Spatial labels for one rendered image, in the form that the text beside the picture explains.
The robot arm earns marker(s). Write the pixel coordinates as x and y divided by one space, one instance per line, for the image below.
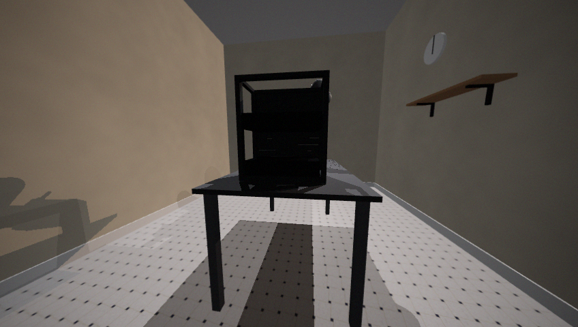
317 83

